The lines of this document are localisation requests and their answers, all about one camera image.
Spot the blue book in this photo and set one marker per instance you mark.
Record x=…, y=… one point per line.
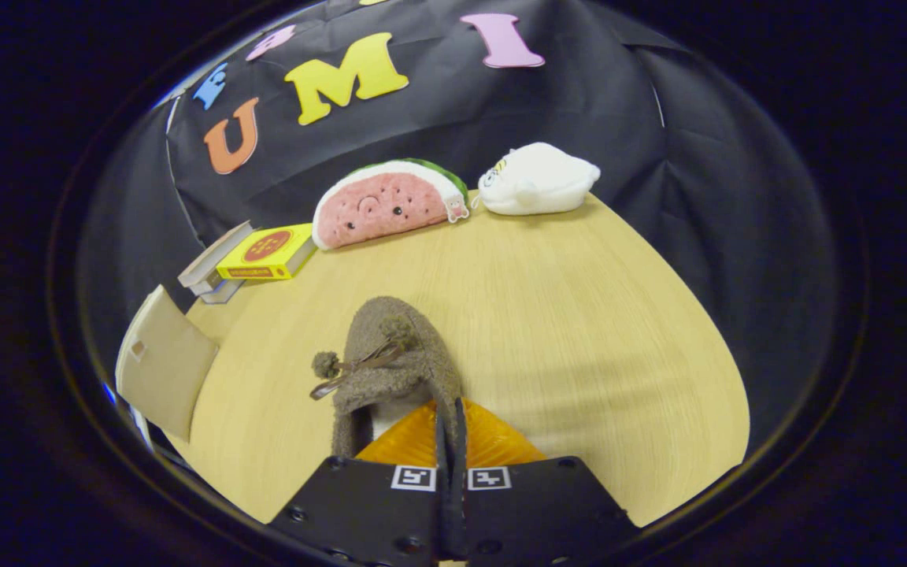
x=225, y=293

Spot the white plush toy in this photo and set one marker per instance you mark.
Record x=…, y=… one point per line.
x=536, y=181

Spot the brown fuzzy shoe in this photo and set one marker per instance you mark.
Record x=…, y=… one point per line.
x=426, y=370

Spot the grey book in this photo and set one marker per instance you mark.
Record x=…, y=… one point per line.
x=205, y=287

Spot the yellow book with red circle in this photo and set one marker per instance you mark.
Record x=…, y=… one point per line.
x=268, y=252

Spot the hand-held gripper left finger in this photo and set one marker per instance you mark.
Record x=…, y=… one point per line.
x=367, y=512

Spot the watermelon slice plush toy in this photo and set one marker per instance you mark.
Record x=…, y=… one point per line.
x=379, y=209

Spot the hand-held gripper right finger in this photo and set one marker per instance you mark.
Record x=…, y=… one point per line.
x=540, y=512

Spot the beige storage box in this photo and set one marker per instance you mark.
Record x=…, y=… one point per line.
x=166, y=370

